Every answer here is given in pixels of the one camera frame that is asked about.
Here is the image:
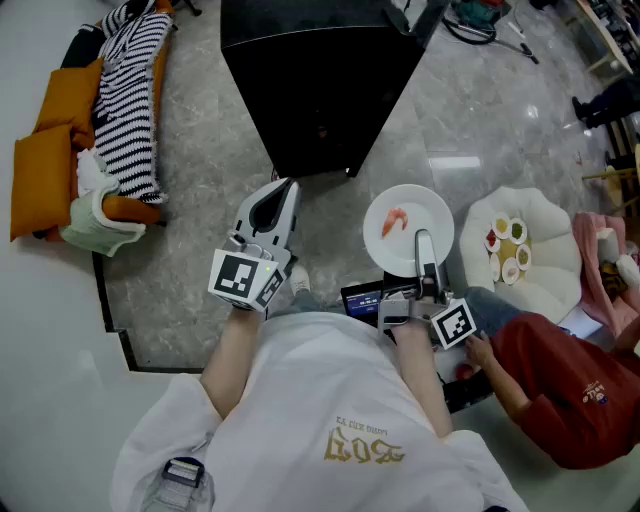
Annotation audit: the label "white round plate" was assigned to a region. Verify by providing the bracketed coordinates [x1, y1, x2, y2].
[362, 183, 455, 279]

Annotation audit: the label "person's left white shoe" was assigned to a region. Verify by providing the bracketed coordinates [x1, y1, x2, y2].
[289, 263, 312, 296]

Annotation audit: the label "person's right forearm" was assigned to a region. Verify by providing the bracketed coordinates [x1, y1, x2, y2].
[394, 319, 454, 439]

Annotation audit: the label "yellow round tray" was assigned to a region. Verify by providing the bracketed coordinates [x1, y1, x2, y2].
[492, 234, 526, 266]

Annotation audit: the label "black white striped blanket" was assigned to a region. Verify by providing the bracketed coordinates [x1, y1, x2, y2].
[91, 0, 174, 205]

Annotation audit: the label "orange sofa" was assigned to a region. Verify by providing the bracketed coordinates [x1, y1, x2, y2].
[29, 0, 176, 244]

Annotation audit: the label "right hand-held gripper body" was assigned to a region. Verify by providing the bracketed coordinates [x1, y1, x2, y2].
[378, 272, 477, 351]

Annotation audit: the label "grey strap blue buckle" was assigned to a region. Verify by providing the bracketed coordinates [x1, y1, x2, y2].
[142, 456, 216, 512]

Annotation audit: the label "pink armchair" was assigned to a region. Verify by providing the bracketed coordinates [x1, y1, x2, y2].
[572, 212, 640, 339]

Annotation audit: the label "orange cushion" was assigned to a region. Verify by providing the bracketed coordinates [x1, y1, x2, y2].
[9, 123, 81, 242]
[32, 57, 106, 151]

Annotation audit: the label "person's blue jeans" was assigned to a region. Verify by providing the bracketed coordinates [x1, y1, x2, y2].
[272, 290, 344, 319]

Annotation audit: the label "wooden chair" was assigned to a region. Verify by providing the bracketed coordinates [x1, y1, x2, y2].
[582, 114, 640, 216]

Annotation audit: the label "orange shrimp food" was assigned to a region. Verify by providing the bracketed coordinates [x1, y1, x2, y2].
[381, 207, 410, 240]

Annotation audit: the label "vacuum cleaner with hose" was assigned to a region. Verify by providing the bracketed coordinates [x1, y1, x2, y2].
[442, 0, 541, 65]

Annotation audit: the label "pale green white blanket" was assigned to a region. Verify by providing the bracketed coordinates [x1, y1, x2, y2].
[58, 147, 149, 259]

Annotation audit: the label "person's white shirt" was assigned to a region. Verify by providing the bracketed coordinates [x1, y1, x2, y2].
[109, 309, 531, 512]

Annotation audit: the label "wooden table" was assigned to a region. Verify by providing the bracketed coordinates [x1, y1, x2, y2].
[564, 0, 640, 86]

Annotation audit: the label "black screen device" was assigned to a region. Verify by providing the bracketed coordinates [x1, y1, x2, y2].
[340, 280, 386, 329]

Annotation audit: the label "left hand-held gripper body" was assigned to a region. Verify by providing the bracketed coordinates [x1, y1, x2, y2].
[208, 230, 294, 312]

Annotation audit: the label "person's left forearm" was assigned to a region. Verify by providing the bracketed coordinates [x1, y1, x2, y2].
[199, 304, 266, 420]

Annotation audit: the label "white blue printed packet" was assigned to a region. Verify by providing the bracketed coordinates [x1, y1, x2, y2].
[559, 304, 604, 341]

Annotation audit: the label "white plush toy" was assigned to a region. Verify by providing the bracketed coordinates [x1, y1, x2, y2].
[597, 229, 640, 296]

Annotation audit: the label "white round pouf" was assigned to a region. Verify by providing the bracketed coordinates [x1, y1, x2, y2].
[458, 185, 584, 326]

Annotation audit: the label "cluster of small food dishes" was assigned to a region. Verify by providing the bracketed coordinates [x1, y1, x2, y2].
[483, 212, 532, 286]

